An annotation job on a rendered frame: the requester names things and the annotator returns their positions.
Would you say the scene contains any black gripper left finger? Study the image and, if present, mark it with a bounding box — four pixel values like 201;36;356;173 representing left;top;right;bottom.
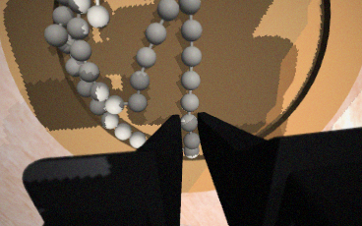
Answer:
23;114;183;226

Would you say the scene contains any tan round board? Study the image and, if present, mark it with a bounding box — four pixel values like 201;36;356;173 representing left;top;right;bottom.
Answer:
0;0;362;193

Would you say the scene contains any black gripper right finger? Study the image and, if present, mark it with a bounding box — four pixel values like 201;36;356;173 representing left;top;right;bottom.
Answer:
197;112;362;226

